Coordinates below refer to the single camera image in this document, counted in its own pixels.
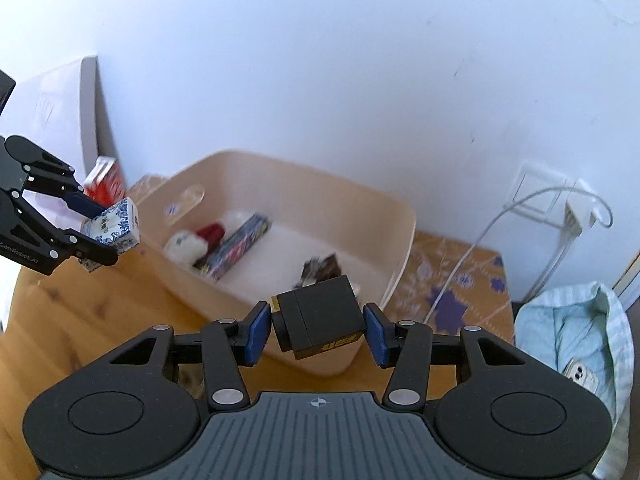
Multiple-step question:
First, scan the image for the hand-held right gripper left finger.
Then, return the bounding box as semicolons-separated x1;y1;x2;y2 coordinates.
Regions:
100;301;273;411

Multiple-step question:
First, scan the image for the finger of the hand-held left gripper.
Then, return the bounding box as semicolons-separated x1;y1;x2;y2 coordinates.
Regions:
7;189;121;268
4;134;104;215

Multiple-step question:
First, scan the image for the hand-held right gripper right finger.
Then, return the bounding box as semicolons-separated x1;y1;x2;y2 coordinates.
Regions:
362;302;536;411

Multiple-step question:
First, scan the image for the blue white patterned box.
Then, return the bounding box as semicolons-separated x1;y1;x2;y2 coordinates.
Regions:
80;197;142;273

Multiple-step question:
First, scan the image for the small black box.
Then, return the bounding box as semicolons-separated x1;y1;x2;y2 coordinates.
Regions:
270;275;365;361

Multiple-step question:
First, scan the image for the brown hair bow with buttons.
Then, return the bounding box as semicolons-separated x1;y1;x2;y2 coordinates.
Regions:
300;255;342;288

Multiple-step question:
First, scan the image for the long dark printed box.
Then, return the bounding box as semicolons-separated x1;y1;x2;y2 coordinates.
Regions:
194;212;273;281

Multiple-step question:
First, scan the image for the white plush with red bow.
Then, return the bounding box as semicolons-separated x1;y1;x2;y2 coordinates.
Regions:
164;222;228;266

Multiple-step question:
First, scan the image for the beige plastic storage bin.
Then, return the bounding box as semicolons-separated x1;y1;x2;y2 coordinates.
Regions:
127;149;418;378

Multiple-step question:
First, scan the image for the red milk carton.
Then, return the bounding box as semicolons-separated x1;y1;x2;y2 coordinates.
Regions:
82;156;127;206

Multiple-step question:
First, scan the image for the wooden desk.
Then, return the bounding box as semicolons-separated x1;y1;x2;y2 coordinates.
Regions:
0;230;516;411

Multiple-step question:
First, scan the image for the light blue garment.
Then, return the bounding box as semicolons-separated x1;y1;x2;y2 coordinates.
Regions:
514;282;636;478

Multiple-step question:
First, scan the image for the white smartphone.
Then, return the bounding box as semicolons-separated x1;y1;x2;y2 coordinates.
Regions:
564;357;600;393

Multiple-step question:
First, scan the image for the white charger plug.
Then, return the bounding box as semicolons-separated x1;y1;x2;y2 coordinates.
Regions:
564;180;603;233

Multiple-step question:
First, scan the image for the white charging cable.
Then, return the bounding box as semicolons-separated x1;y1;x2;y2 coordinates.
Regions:
425;187;613;326

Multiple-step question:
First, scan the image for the white wall socket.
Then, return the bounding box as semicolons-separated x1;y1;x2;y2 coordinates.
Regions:
502;161;571;226

